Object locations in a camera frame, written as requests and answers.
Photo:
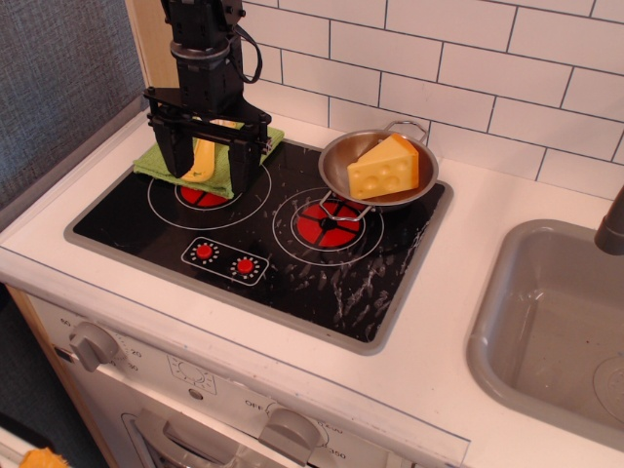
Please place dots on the grey sink basin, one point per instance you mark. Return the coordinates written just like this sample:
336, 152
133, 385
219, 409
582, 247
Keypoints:
548, 338

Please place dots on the green cloth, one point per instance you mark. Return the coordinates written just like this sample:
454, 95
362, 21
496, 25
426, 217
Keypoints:
152, 163

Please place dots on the grey oven door handle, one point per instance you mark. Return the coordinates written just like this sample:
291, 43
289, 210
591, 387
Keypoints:
187, 444

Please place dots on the wooden side post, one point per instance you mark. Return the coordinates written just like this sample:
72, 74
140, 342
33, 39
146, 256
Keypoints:
153, 38

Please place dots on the yellow cheese wedge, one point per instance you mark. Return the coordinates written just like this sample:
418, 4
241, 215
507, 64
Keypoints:
389, 167

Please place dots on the steel pan with handles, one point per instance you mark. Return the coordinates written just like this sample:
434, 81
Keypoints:
347, 149

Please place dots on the grey oven knob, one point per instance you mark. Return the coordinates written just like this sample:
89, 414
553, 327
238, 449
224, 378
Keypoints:
290, 434
92, 345

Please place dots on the black toy stovetop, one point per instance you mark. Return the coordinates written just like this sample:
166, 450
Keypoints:
323, 266

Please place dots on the red stove knob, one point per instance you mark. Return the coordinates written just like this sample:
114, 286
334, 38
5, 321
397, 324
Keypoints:
245, 266
204, 251

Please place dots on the red left stove knob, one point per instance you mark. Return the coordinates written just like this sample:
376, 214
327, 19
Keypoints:
204, 251

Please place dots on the red right stove knob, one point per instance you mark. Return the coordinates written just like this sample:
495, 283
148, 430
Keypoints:
245, 266

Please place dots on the yellow dish brush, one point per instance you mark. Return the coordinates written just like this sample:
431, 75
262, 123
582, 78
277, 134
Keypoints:
205, 154

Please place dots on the grey right oven knob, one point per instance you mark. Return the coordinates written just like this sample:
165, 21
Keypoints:
290, 434

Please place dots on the grey left oven knob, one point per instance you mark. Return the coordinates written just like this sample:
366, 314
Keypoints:
92, 345

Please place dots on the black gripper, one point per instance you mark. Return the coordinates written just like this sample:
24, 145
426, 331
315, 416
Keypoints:
210, 86

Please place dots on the orange fuzzy object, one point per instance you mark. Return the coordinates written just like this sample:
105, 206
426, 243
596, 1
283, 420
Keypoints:
43, 458

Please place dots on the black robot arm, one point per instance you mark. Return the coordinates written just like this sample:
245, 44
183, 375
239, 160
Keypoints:
203, 24

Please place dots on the grey faucet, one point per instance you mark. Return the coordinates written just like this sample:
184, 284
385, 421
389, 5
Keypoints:
609, 237

